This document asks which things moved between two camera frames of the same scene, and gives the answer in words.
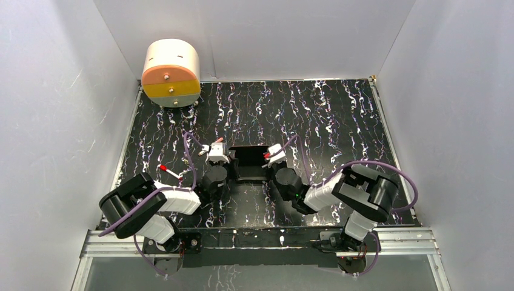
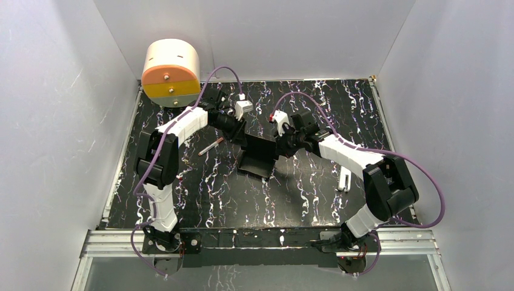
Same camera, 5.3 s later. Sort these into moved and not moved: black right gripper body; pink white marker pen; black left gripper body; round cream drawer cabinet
Moved: black left gripper body; black right gripper body
Not moved: pink white marker pen; round cream drawer cabinet
